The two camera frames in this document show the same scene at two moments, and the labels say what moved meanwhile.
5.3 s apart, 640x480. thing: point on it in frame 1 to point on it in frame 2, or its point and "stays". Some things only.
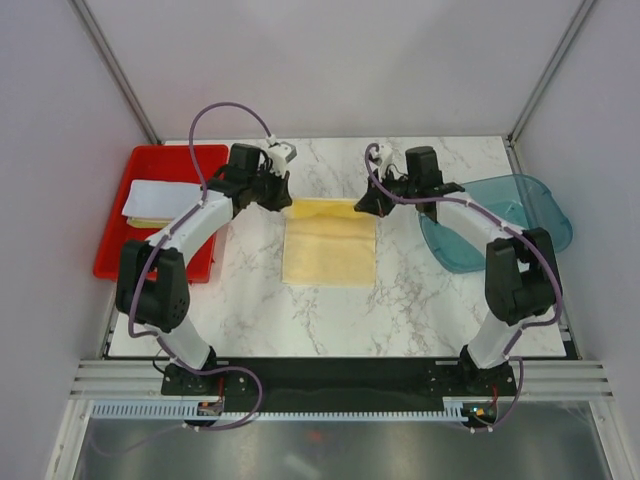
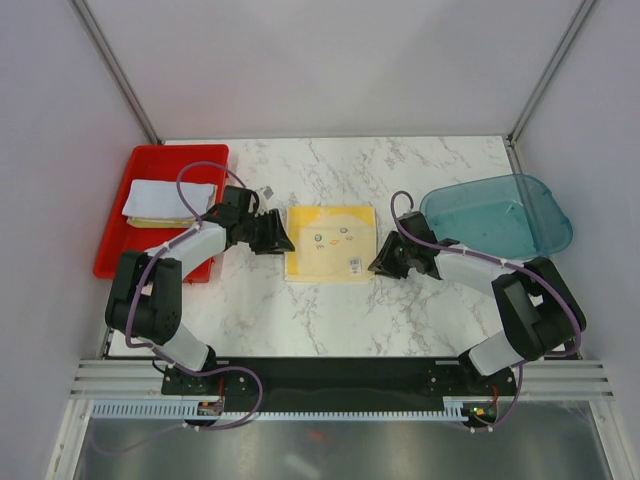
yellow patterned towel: x=149 y=222 stays
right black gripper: x=375 y=200 to x=383 y=263
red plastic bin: x=166 y=163 stays
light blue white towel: x=161 y=199 stays
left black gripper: x=282 y=197 to x=275 y=240
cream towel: x=329 y=242 stays
